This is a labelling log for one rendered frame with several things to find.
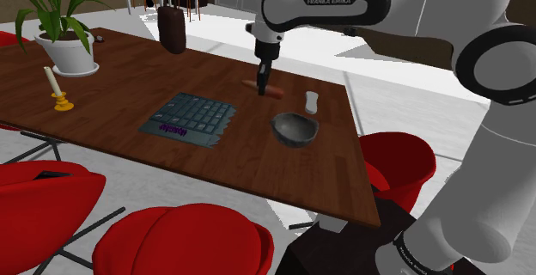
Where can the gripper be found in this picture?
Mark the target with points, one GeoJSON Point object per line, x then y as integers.
{"type": "Point", "coordinates": [267, 51]}

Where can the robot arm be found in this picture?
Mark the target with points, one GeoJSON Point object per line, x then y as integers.
{"type": "Point", "coordinates": [481, 22]}

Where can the orange-brown sausage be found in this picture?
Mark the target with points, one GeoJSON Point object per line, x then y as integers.
{"type": "Point", "coordinates": [276, 92]}

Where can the small white bottle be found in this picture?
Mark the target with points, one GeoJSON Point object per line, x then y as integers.
{"type": "Point", "coordinates": [311, 102]}

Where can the dark grey bowl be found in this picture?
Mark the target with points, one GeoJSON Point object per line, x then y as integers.
{"type": "Point", "coordinates": [295, 129]}

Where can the dark brown vase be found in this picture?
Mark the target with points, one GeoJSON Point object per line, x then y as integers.
{"type": "Point", "coordinates": [171, 29]}

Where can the brown wooden table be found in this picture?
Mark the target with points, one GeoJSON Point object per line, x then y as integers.
{"type": "Point", "coordinates": [125, 77]}

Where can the small dark round object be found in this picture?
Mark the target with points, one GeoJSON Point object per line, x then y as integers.
{"type": "Point", "coordinates": [99, 38]}

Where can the red chair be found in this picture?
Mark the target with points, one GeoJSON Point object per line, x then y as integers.
{"type": "Point", "coordinates": [37, 215]}
{"type": "Point", "coordinates": [188, 245]}
{"type": "Point", "coordinates": [398, 161]}

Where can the green plant in white pot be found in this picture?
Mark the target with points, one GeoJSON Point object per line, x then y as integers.
{"type": "Point", "coordinates": [69, 54]}

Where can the white candle in yellow holder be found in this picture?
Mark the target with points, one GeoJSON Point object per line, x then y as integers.
{"type": "Point", "coordinates": [61, 100]}

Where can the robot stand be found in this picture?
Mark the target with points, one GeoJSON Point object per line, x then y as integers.
{"type": "Point", "coordinates": [335, 253]}

